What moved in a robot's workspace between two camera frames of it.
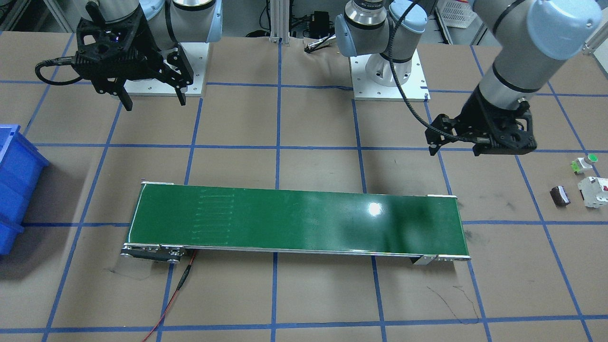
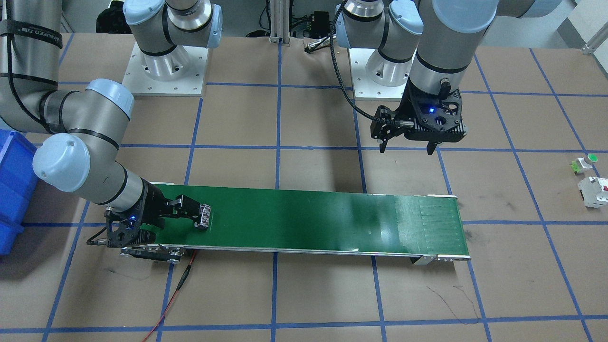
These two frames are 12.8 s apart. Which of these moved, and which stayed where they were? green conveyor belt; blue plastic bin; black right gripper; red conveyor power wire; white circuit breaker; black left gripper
Moved: black right gripper; black left gripper
Stayed: green conveyor belt; white circuit breaker; red conveyor power wire; blue plastic bin
